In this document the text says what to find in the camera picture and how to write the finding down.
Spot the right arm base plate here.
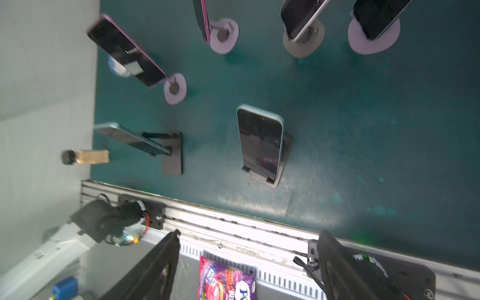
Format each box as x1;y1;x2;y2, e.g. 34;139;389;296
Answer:
306;239;438;300

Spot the purple round stand right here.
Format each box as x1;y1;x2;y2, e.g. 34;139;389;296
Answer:
347;17;401;55

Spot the dark phone far right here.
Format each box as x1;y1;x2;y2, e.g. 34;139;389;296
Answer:
353;0;412;40

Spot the grey round stand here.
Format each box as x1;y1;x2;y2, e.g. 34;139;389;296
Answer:
282;19;325;59

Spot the purple round stand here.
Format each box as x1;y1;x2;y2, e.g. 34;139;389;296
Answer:
209;18;240;55
164;73;188;105
347;17;401;55

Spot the small jar black lid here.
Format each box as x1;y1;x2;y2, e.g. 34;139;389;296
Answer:
61;149;110;166

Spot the purple round stand centre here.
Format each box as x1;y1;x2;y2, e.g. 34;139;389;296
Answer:
209;18;240;55

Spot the blue white ceramic bowl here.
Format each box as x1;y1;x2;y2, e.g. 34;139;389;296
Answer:
107;56;131;78

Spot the silver phone on grey stand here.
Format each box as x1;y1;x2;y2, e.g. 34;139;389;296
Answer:
281;0;330;42

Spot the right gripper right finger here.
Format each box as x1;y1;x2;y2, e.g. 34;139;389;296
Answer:
317;231;379;300

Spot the black folding stand right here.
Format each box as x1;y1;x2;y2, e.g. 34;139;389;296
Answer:
242;134;294;188

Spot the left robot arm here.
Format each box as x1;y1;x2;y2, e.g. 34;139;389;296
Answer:
1;199;150;300

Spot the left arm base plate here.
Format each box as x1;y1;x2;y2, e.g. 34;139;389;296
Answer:
118;194;166;230

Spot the pink candy bag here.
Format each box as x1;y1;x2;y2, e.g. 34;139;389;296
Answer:
197;256;256;300

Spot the purple round stand left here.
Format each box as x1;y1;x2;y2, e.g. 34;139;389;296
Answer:
164;73;188;105

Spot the purple case phone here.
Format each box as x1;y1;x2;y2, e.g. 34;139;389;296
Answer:
192;0;211;44
87;14;167;87

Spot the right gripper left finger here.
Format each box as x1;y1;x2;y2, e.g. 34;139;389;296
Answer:
101;230;181;300

